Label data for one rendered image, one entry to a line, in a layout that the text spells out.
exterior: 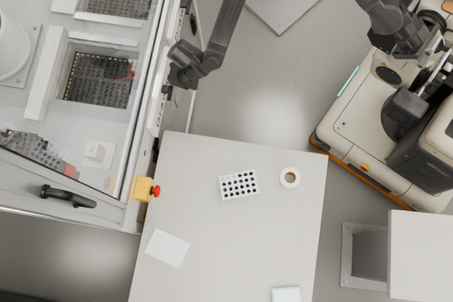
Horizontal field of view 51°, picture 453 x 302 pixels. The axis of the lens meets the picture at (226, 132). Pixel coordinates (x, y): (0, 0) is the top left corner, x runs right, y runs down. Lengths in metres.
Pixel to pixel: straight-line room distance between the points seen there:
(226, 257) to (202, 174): 0.29
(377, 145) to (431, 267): 0.70
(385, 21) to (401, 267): 0.80
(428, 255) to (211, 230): 0.71
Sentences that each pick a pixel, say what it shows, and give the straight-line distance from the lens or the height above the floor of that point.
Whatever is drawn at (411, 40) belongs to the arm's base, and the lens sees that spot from 1.33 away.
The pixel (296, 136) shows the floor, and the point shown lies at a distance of 2.44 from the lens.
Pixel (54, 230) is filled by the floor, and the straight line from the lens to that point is 2.53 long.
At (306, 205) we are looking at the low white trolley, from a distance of 1.61.
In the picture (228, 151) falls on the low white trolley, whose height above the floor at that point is 0.76.
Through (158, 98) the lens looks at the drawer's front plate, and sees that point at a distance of 1.53.
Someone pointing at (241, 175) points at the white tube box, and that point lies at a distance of 1.58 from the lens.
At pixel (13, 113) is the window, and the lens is 0.79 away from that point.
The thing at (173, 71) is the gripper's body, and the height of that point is 1.00.
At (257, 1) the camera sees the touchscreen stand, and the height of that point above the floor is 0.04.
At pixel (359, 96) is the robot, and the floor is 0.28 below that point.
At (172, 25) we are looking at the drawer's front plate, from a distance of 1.62.
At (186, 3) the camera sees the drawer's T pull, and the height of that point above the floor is 0.91.
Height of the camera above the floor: 2.35
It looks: 75 degrees down
